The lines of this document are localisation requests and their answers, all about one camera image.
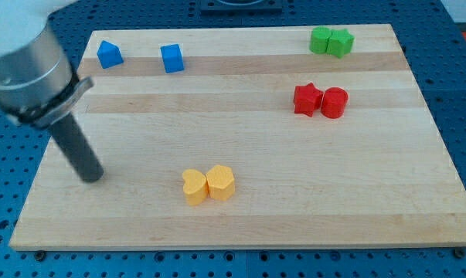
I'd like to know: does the red cylinder block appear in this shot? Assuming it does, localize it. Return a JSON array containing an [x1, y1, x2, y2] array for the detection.
[[321, 87, 349, 119]]

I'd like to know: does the blue cube block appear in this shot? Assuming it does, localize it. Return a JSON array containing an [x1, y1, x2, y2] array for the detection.
[[160, 44, 185, 73]]

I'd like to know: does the yellow hexagon block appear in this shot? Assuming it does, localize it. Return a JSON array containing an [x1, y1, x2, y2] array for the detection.
[[206, 165, 236, 201]]

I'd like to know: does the yellow heart block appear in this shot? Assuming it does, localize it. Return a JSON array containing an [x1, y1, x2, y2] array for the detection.
[[182, 169, 209, 206]]

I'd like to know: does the red star block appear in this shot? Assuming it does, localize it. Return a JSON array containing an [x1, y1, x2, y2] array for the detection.
[[293, 83, 324, 117]]

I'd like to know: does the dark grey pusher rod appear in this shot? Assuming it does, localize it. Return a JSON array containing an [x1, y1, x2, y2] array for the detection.
[[48, 114, 104, 183]]

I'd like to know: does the blue pentagon house block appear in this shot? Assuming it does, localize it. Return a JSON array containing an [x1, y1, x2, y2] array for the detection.
[[97, 40, 124, 69]]

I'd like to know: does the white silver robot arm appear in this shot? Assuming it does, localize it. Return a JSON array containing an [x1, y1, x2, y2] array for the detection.
[[0, 0, 94, 129]]

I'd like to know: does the green star block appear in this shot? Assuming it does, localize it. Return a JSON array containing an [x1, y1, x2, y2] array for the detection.
[[326, 29, 355, 58]]

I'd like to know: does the light wooden board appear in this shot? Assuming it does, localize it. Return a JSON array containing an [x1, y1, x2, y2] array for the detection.
[[9, 24, 466, 251]]

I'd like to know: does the green cylinder block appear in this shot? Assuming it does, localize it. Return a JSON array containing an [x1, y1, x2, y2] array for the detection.
[[309, 26, 332, 54]]

